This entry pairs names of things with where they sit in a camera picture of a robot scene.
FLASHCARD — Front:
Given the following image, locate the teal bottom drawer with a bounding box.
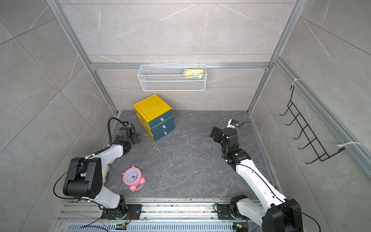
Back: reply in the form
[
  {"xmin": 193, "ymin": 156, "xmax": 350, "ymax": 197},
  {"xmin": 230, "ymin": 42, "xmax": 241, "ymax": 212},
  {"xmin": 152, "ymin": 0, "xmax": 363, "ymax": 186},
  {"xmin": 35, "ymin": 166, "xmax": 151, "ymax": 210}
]
[{"xmin": 153, "ymin": 123, "xmax": 175, "ymax": 141}]

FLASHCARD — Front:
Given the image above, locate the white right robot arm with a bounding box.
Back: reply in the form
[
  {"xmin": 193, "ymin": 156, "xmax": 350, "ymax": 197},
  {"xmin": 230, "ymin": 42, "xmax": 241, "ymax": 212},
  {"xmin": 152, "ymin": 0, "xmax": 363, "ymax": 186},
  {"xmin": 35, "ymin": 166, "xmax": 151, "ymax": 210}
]
[{"xmin": 210, "ymin": 127, "xmax": 303, "ymax": 232}]

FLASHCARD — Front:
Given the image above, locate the teal top drawer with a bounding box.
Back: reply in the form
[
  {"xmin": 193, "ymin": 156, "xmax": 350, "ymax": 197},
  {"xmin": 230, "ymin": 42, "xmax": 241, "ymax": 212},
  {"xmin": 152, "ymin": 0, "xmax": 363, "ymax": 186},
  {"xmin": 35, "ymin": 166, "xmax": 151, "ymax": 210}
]
[{"xmin": 148, "ymin": 109, "xmax": 173, "ymax": 128}]

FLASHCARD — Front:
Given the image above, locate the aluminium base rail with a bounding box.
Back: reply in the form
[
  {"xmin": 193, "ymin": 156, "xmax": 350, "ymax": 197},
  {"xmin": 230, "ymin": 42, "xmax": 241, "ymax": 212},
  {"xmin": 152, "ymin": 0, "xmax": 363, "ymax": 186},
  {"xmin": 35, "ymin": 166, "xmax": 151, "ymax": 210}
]
[{"xmin": 54, "ymin": 198, "xmax": 299, "ymax": 232}]

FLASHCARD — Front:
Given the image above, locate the white wire mesh basket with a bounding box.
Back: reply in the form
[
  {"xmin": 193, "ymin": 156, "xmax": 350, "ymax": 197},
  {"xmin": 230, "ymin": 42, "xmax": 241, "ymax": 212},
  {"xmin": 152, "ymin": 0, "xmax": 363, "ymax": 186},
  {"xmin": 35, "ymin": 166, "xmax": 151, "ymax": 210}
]
[{"xmin": 137, "ymin": 64, "xmax": 207, "ymax": 91}]

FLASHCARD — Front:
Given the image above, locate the teal drawer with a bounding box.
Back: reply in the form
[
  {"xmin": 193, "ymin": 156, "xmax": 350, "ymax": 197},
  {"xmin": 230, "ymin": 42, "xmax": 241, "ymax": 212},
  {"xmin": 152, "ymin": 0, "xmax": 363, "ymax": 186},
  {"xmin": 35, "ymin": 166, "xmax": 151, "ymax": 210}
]
[
  {"xmin": 148, "ymin": 109, "xmax": 173, "ymax": 128},
  {"xmin": 151, "ymin": 117, "xmax": 174, "ymax": 135},
  {"xmin": 153, "ymin": 123, "xmax": 175, "ymax": 141}
]

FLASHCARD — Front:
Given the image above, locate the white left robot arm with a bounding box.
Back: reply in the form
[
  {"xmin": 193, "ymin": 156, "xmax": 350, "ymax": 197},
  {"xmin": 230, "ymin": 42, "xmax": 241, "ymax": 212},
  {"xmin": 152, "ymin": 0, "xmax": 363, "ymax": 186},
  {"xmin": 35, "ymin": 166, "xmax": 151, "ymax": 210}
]
[{"xmin": 62, "ymin": 121, "xmax": 140, "ymax": 219}]

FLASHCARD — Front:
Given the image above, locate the white plush teddy bear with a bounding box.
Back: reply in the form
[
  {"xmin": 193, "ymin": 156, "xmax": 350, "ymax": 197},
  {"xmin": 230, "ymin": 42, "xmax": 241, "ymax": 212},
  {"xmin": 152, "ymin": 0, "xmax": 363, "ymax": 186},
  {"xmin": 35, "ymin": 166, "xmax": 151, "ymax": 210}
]
[{"xmin": 102, "ymin": 159, "xmax": 116, "ymax": 179}]

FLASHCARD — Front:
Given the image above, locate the pink alarm clock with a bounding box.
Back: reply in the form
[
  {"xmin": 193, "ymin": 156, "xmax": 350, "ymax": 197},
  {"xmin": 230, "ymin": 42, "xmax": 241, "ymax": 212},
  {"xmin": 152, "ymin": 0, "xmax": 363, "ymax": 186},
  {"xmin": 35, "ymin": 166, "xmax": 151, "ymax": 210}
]
[{"xmin": 122, "ymin": 166, "xmax": 146, "ymax": 192}]

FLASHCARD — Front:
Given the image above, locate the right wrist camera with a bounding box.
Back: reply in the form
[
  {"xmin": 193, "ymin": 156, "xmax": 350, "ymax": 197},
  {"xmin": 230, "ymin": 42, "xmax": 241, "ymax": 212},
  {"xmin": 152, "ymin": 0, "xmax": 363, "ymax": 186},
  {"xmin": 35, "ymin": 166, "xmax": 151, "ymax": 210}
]
[{"xmin": 227, "ymin": 119, "xmax": 239, "ymax": 129}]

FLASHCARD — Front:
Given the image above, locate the yellow drawer cabinet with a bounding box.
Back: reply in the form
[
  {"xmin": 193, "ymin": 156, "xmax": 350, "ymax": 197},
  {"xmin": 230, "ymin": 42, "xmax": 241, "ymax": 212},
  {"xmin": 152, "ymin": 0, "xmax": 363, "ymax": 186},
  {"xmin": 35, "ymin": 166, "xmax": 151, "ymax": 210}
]
[{"xmin": 133, "ymin": 95, "xmax": 172, "ymax": 138}]

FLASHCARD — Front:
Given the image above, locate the yellow sponge in basket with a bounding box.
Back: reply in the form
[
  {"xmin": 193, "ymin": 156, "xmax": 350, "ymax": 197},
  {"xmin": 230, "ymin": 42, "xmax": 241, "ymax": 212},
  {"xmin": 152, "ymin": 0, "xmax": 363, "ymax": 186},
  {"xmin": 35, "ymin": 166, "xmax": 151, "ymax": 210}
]
[{"xmin": 183, "ymin": 68, "xmax": 205, "ymax": 79}]

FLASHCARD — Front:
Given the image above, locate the black wall hook rack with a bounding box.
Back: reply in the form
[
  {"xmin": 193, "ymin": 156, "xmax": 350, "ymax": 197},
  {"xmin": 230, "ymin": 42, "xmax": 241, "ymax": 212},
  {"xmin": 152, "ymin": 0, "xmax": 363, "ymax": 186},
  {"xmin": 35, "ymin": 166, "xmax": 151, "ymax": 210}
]
[{"xmin": 279, "ymin": 86, "xmax": 345, "ymax": 164}]

